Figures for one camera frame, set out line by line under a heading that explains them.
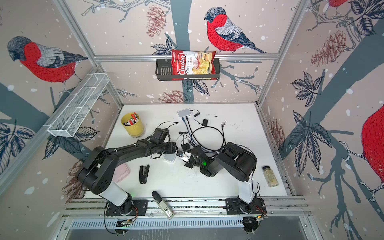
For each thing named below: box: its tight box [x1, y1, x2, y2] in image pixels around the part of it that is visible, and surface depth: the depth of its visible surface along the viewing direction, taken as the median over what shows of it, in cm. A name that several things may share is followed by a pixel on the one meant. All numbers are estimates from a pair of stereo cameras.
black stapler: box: [139, 164, 150, 184], surface depth 85 cm
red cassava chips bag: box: [171, 49, 217, 81], surface depth 90 cm
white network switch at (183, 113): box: [176, 108, 192, 119], surface depth 117 cm
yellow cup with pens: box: [121, 112, 145, 139], surface depth 97 cm
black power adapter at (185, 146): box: [181, 142, 191, 151], surface depth 97 cm
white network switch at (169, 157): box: [162, 153, 177, 163], surface depth 90 cm
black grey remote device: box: [151, 190, 175, 220], surface depth 73 cm
